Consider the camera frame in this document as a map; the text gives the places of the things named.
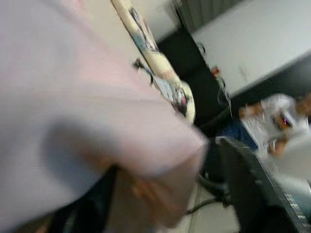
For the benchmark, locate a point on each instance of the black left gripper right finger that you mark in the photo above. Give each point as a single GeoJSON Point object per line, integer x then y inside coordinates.
{"type": "Point", "coordinates": [257, 194]}

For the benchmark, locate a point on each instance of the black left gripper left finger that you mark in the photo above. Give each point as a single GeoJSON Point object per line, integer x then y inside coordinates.
{"type": "Point", "coordinates": [92, 206]}

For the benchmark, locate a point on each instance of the pale pink patterned pillow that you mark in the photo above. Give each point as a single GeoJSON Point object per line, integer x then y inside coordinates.
{"type": "Point", "coordinates": [73, 97]}

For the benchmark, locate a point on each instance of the person in white shirt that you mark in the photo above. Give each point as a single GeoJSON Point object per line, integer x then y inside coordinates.
{"type": "Point", "coordinates": [272, 114]}

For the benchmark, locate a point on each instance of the cream cartoon print blanket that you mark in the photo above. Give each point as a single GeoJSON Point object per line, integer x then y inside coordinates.
{"type": "Point", "coordinates": [158, 63]}

